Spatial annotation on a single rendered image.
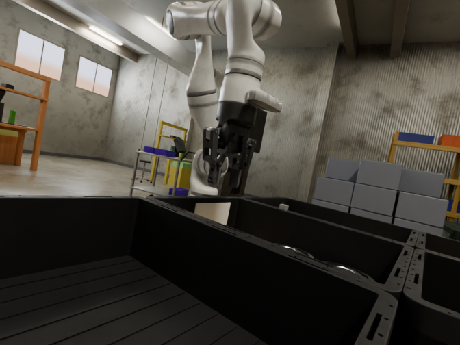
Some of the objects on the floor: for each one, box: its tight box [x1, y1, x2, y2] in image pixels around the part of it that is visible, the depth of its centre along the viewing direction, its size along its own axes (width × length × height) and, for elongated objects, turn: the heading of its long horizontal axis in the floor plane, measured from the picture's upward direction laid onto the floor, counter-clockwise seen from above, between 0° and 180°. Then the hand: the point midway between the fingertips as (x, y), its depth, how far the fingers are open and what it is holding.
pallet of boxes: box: [312, 157, 449, 236], centre depth 344 cm, size 134×89×133 cm
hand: (224, 179), depth 52 cm, fingers open, 5 cm apart
